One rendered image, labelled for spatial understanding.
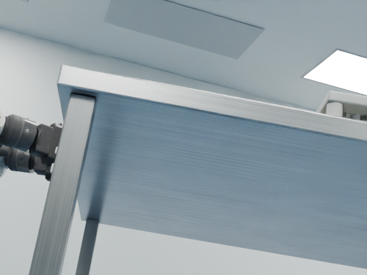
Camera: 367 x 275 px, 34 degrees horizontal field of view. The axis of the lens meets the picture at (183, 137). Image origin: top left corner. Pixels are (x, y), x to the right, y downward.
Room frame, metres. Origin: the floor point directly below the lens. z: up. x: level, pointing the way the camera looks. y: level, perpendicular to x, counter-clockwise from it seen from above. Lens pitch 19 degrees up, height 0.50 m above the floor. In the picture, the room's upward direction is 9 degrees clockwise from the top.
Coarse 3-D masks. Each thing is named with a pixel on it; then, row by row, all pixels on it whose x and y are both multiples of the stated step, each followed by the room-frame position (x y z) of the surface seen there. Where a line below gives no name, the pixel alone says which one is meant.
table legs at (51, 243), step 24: (72, 96) 0.84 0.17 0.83; (72, 120) 0.84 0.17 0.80; (72, 144) 0.84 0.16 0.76; (72, 168) 0.85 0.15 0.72; (48, 192) 0.84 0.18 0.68; (72, 192) 0.85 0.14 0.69; (48, 216) 0.84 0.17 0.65; (72, 216) 0.87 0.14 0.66; (48, 240) 0.84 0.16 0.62; (48, 264) 0.85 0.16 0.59
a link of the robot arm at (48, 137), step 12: (24, 120) 1.54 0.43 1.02; (24, 132) 1.54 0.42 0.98; (36, 132) 1.57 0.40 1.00; (48, 132) 1.59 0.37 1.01; (60, 132) 1.61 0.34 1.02; (24, 144) 1.56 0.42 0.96; (36, 144) 1.58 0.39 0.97; (48, 144) 1.60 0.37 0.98; (36, 156) 1.62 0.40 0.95; (48, 156) 1.60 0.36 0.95
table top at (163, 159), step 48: (96, 96) 0.84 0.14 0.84; (144, 96) 0.83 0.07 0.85; (192, 96) 0.84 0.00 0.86; (96, 144) 1.08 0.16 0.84; (144, 144) 1.04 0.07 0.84; (192, 144) 1.00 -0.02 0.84; (240, 144) 0.96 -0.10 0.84; (288, 144) 0.92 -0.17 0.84; (336, 144) 0.89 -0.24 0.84; (96, 192) 1.48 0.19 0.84; (144, 192) 1.41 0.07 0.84; (192, 192) 1.33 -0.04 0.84; (240, 192) 1.27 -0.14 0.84; (288, 192) 1.21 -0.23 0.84; (336, 192) 1.15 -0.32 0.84; (240, 240) 1.83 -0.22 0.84; (288, 240) 1.71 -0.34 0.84; (336, 240) 1.61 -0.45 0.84
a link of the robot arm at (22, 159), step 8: (24, 152) 1.78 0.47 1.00; (16, 160) 1.79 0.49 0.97; (24, 160) 1.79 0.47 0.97; (32, 160) 1.80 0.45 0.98; (40, 160) 1.79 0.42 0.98; (16, 168) 1.81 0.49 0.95; (24, 168) 1.80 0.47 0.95; (32, 168) 1.82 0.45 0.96; (40, 168) 1.79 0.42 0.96; (48, 168) 1.79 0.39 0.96; (48, 176) 1.80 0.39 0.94
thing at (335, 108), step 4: (328, 104) 0.93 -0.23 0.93; (332, 104) 0.92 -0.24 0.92; (336, 104) 0.92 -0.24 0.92; (340, 104) 0.92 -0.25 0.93; (328, 108) 0.93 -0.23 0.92; (332, 108) 0.92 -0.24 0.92; (336, 108) 0.92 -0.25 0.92; (340, 108) 0.92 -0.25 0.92; (328, 112) 0.93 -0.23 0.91; (332, 112) 0.92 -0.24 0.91; (336, 112) 0.92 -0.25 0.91; (340, 112) 0.92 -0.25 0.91; (340, 116) 0.92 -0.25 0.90
